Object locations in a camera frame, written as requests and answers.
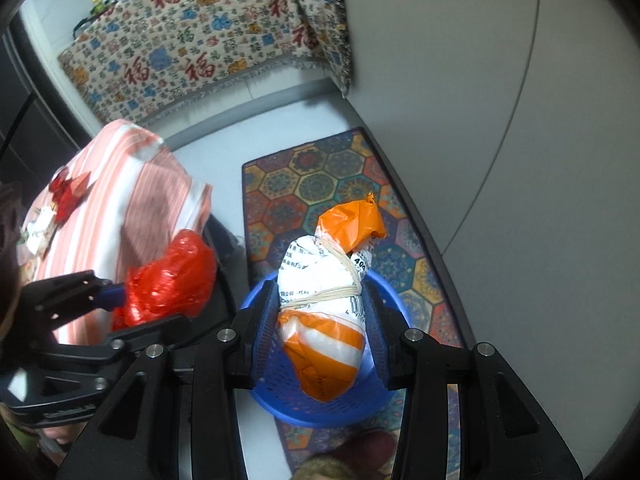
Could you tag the orange white snack bag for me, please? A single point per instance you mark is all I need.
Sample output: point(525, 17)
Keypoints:
point(321, 321)

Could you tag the colourful hexagon floor mat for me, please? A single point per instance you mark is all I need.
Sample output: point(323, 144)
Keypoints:
point(285, 193)

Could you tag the pink striped tablecloth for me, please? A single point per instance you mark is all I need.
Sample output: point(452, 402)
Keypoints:
point(139, 198)

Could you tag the green yellow toy figure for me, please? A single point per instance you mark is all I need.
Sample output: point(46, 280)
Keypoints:
point(99, 8)

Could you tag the fuzzy brown slipper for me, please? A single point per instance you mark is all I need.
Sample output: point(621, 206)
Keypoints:
point(360, 457)

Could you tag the crushed red can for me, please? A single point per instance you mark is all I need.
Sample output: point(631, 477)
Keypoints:
point(67, 193)

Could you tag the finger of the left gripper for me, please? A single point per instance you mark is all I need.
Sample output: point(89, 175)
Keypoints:
point(54, 302)
point(128, 343)

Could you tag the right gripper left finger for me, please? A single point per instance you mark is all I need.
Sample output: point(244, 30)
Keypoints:
point(159, 423)

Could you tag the patterned fu character cloth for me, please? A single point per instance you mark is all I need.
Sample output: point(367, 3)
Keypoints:
point(144, 58)

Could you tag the red snack wrapper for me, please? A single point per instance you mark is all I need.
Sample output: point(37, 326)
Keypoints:
point(179, 282)

